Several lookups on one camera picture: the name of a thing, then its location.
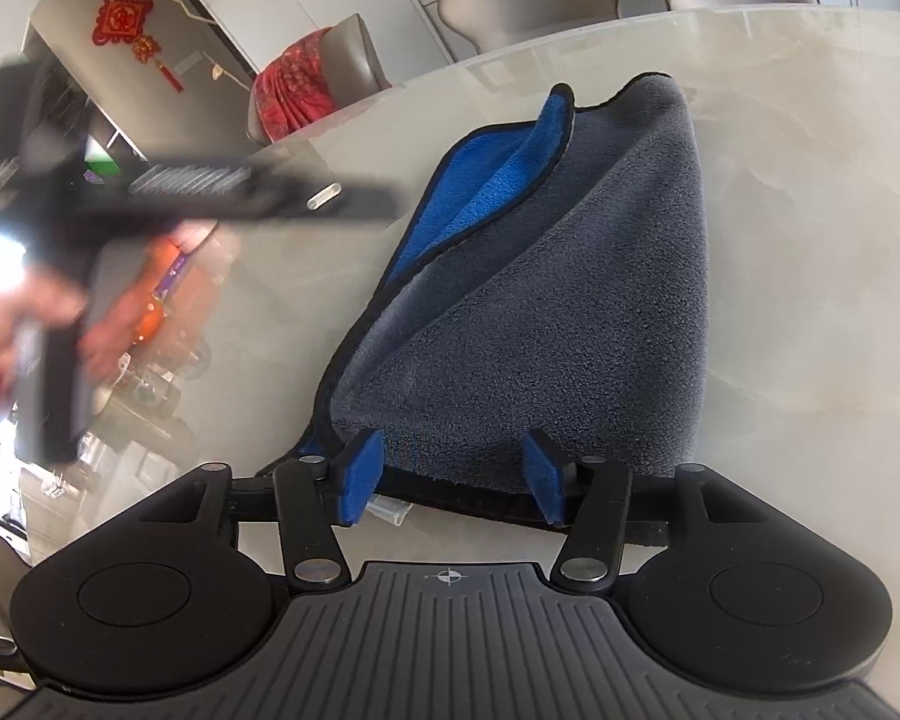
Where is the red knot wall ornament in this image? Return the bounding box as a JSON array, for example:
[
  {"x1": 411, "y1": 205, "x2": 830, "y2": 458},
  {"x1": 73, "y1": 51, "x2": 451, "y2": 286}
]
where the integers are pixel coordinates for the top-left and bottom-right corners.
[{"x1": 90, "y1": 0, "x2": 185, "y2": 95}]

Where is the grey chair with red cloth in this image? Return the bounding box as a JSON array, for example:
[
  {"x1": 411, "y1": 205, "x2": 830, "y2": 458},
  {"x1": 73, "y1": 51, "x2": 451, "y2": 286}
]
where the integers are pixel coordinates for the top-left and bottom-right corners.
[{"x1": 246, "y1": 13, "x2": 392, "y2": 147}]

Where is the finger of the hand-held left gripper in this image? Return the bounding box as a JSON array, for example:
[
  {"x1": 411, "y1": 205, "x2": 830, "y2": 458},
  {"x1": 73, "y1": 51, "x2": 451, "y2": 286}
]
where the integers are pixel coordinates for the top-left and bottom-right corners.
[{"x1": 249, "y1": 163, "x2": 407, "y2": 227}]

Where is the white branch wall decoration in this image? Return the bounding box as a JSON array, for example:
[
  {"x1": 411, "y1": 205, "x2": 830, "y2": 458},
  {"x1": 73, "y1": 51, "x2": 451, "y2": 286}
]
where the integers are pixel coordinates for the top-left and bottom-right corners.
[{"x1": 154, "y1": 0, "x2": 252, "y2": 83}]

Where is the person's left hand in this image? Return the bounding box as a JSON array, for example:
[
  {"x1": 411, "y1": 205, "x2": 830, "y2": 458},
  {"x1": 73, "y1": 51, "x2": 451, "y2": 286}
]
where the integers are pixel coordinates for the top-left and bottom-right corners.
[{"x1": 0, "y1": 240, "x2": 158, "y2": 391}]

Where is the red patterned cloth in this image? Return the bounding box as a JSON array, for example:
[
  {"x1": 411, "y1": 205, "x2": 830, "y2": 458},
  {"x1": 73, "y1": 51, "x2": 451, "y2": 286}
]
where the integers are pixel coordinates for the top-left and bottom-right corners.
[{"x1": 253, "y1": 26, "x2": 338, "y2": 145}]

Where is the white sideboard cabinet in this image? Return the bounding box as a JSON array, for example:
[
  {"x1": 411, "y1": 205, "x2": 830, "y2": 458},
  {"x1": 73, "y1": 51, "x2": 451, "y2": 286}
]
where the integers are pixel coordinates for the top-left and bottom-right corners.
[{"x1": 394, "y1": 0, "x2": 871, "y2": 65}]

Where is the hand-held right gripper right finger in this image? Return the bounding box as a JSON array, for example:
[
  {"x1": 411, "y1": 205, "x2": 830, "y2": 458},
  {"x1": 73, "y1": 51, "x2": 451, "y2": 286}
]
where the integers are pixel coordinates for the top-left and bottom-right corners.
[{"x1": 521, "y1": 429, "x2": 777, "y2": 592}]

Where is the grey and blue towel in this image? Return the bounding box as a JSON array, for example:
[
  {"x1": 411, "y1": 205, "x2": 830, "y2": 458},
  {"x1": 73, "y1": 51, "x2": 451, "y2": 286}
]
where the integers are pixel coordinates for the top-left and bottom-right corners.
[{"x1": 259, "y1": 71, "x2": 713, "y2": 548}]

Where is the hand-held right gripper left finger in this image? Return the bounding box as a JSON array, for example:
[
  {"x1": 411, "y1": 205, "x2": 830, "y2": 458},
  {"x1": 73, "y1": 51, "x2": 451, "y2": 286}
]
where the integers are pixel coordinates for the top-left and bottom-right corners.
[{"x1": 131, "y1": 429, "x2": 387, "y2": 590}]

